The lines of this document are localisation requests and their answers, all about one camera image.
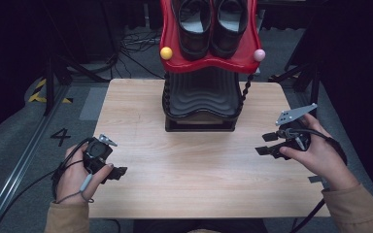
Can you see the red and black shoe rack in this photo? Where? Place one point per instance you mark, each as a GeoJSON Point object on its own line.
{"type": "Point", "coordinates": [204, 97]}

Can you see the person's right hand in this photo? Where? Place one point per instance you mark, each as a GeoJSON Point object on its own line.
{"type": "Point", "coordinates": [323, 158]}

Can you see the person's left hand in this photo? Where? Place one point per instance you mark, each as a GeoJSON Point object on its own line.
{"type": "Point", "coordinates": [73, 178]}

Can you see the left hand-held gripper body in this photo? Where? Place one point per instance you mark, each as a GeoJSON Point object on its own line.
{"type": "Point", "coordinates": [97, 155]}

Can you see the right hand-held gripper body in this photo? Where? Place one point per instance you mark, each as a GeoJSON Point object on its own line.
{"type": "Point", "coordinates": [296, 137]}

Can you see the black metal stand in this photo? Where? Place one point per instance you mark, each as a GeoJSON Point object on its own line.
{"type": "Point", "coordinates": [49, 87]}
{"type": "Point", "coordinates": [314, 87]}

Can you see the aluminium floor rail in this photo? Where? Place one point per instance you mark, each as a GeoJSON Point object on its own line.
{"type": "Point", "coordinates": [13, 176]}

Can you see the yellow and black floor tape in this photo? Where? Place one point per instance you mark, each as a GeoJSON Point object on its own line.
{"type": "Point", "coordinates": [35, 96]}

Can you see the black leather shoe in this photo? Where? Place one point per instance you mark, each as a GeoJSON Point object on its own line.
{"type": "Point", "coordinates": [192, 39]}
{"type": "Point", "coordinates": [228, 40]}

